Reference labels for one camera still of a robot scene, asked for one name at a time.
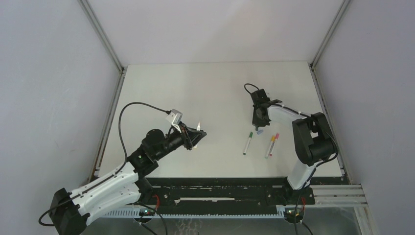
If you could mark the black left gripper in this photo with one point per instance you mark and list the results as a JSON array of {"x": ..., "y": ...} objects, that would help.
[{"x": 188, "y": 133}]

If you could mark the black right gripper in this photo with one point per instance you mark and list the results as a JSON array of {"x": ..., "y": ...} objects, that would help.
[{"x": 257, "y": 122}]

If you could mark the white pink marker pen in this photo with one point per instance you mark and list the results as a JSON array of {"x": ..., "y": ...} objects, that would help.
[{"x": 274, "y": 144}]

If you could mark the white yellow marker pen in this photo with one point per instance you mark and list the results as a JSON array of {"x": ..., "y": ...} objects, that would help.
[{"x": 268, "y": 149}]

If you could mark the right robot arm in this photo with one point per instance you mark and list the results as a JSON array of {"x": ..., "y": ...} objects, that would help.
[{"x": 314, "y": 143}]

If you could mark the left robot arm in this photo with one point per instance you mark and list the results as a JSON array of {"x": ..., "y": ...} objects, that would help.
[{"x": 72, "y": 211}]

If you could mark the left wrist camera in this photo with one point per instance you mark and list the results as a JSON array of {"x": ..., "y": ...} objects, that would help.
[{"x": 174, "y": 118}]

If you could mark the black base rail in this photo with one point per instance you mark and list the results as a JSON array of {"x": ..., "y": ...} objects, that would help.
[{"x": 223, "y": 194}]

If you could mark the white slotted cable duct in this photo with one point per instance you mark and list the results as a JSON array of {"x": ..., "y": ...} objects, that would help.
[{"x": 129, "y": 212}]

